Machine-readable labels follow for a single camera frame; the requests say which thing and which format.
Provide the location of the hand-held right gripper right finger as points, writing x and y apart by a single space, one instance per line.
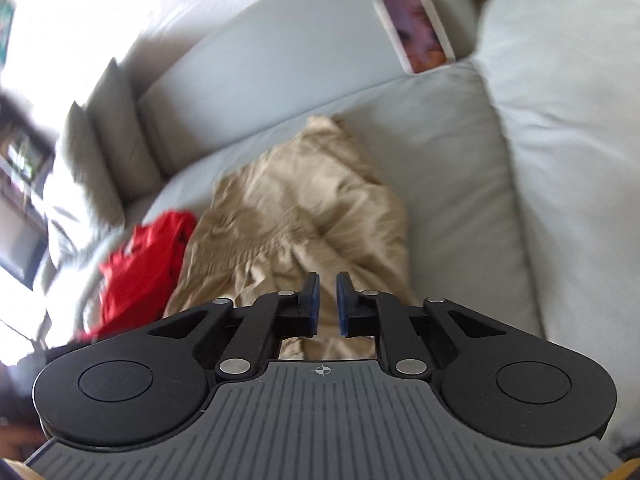
343 305

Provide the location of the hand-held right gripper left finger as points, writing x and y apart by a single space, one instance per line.
313 305

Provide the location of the khaki pants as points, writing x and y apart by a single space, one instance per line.
300 200

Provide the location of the person's left hand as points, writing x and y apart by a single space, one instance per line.
17 437

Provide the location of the red garment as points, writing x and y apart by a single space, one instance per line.
145 265

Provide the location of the grey fabric sofa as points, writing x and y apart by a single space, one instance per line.
450 160

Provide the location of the large grey pillow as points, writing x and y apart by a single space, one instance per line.
85 175

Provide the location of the light grey cushion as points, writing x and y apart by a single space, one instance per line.
575 135

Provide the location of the smartphone in white case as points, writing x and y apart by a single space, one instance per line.
415 25

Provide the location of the green wall picture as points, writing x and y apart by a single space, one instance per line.
5 25

